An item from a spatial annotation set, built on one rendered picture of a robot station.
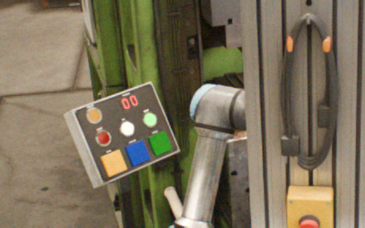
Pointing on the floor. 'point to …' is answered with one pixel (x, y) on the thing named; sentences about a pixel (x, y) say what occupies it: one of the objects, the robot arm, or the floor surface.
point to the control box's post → (126, 201)
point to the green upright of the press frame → (149, 55)
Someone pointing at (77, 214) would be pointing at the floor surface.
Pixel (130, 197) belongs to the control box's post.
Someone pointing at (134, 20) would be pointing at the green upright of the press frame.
